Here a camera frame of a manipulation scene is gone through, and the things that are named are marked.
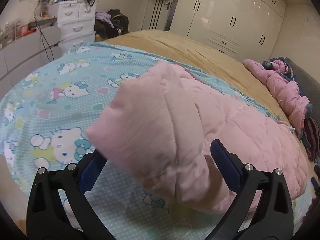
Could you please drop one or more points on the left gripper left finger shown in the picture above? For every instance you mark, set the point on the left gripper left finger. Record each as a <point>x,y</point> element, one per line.
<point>46,216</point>

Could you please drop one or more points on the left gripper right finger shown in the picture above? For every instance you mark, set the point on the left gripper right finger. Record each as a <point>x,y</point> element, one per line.
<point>262,207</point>

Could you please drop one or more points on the pink quilted jacket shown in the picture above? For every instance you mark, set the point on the pink quilted jacket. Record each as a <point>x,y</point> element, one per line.
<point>159,127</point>

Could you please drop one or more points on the purple clothes pile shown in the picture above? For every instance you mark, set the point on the purple clothes pile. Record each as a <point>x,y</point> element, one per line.
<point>105,17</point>

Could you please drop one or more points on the white bedroom door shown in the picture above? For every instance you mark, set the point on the white bedroom door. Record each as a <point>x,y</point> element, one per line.
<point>156,14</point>

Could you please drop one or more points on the blue Hello Kitty blanket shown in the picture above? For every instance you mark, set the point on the blue Hello Kitty blanket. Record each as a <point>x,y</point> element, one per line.
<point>43,122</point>

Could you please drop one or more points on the dark striped cloth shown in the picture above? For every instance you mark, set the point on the dark striped cloth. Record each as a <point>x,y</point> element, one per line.
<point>310,138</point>

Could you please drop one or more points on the pink crumpled comforter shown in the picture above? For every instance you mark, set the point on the pink crumpled comforter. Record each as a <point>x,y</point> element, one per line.
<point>278,76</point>

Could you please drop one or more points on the grey headboard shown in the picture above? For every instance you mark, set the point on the grey headboard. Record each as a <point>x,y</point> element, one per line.
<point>308,86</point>

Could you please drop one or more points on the tan bed cover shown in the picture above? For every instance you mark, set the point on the tan bed cover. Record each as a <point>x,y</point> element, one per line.
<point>184,50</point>

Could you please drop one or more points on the grey desk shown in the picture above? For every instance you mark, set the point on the grey desk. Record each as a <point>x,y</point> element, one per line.
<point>27,54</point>

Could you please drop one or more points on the white wardrobe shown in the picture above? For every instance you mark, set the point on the white wardrobe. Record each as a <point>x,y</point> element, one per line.
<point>241,29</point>

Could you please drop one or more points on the white drawer cabinet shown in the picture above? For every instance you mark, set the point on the white drawer cabinet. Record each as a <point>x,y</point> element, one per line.
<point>76,20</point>

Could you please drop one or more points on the black bag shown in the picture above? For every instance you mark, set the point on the black bag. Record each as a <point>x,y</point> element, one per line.
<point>120,22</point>

